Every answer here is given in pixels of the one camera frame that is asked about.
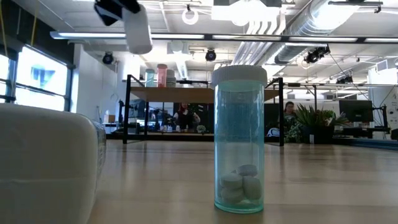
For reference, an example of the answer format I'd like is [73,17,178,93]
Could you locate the teal pill vial white cap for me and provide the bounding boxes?
[210,64,268,215]
[144,68,156,88]

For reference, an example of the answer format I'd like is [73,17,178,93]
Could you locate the small pink-capped vial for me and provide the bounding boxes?
[156,63,169,88]

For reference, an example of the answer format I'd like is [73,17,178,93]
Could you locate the large white bottle blue label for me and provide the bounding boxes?
[0,103,107,224]

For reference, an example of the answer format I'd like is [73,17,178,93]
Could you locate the overhead beam with strip lights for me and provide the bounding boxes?
[49,30,398,44]

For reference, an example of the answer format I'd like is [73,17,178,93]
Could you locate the large window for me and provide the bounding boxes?
[0,43,74,112]

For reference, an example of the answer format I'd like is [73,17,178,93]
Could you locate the white ceiling pipes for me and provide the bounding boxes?
[231,12,289,66]

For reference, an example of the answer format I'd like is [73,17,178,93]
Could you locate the person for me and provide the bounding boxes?
[172,102,201,131]
[281,101,298,125]

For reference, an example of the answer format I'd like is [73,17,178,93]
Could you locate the white round tablet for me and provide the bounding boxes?
[243,176,262,200]
[220,187,245,205]
[220,173,243,189]

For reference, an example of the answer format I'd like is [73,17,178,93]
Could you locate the green potted plant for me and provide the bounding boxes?
[284,103,351,145]

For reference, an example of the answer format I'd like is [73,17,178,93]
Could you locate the black computer monitor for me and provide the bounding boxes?
[338,99,374,123]

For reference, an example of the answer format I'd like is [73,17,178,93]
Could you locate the white hanging ring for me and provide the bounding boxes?
[182,7,200,26]

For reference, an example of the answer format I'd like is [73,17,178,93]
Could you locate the wooden shelf black metal frame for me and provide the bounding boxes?
[123,73,285,147]

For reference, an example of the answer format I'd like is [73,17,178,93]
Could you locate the silver ventilation duct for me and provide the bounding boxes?
[273,0,363,65]

